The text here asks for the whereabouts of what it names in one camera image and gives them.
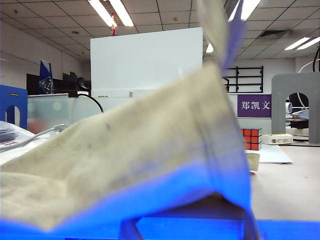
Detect beige canvas tote bag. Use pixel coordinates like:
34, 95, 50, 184
0, 0, 261, 240

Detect white board panel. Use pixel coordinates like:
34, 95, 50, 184
89, 26, 204, 113

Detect purple and white name plate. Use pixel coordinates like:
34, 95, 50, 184
229, 93, 272, 119

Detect Rubik's cube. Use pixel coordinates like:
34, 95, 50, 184
240, 127, 263, 151

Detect red hanging ornament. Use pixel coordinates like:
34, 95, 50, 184
110, 15, 118, 38

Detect dark desk divider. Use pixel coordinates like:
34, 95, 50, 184
26, 71, 92, 98

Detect black shelf rack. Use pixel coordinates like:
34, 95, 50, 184
222, 65, 265, 94

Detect frosted glass desk partition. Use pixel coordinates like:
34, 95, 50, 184
26, 92, 272, 136

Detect white paper sheets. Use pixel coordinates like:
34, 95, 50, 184
246, 143, 293, 165

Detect pale yellow tissue pack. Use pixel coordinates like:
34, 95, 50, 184
261, 133, 294, 146

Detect blue crystal trophy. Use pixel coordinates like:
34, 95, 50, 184
38, 59, 55, 95

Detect blue metal bookend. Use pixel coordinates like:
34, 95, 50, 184
0, 84, 28, 130

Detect stack of printed booklets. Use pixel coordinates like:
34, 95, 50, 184
0, 120, 36, 151

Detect white curved tube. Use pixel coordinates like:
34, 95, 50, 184
297, 62, 320, 74

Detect black gooseneck cable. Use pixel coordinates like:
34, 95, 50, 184
76, 93, 105, 114

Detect white cable with plug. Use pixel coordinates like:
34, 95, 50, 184
0, 124, 67, 153

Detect black hanging cable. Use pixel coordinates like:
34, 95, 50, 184
311, 46, 320, 73

